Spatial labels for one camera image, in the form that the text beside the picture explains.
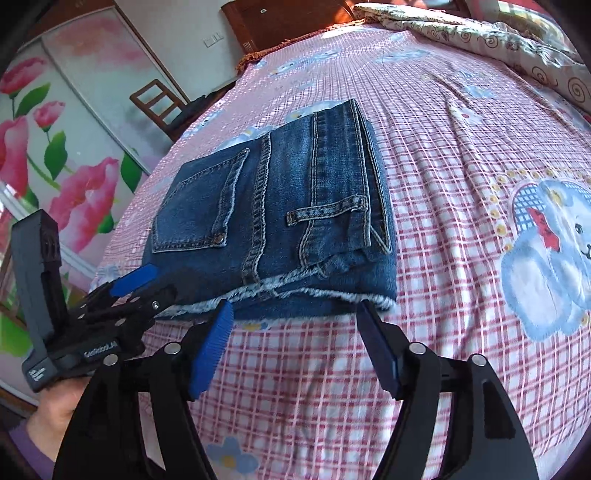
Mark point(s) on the pink plaid printed bed sheet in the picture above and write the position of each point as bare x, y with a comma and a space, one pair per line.
461, 323

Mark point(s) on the swirl-patterned quilt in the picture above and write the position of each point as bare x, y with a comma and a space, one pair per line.
508, 46

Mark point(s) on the person's left hand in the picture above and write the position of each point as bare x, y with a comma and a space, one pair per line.
53, 410

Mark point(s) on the dark cloth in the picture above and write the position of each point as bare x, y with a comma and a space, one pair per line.
191, 110

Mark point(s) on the floral sliding wardrobe doors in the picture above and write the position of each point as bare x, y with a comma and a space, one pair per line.
83, 138

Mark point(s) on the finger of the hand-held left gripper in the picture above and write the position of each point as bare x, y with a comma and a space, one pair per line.
161, 295
134, 279

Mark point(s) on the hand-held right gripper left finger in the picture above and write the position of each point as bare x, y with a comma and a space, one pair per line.
214, 346

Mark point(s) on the blue denim pants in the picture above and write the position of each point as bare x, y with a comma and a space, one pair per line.
286, 207

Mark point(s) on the wooden chair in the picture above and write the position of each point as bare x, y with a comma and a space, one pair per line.
154, 99

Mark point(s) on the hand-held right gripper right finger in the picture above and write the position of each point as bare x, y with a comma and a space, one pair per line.
378, 350

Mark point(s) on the wooden headboard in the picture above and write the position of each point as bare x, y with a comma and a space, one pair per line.
286, 23

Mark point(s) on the white wall switch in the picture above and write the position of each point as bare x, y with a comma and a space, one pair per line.
214, 39

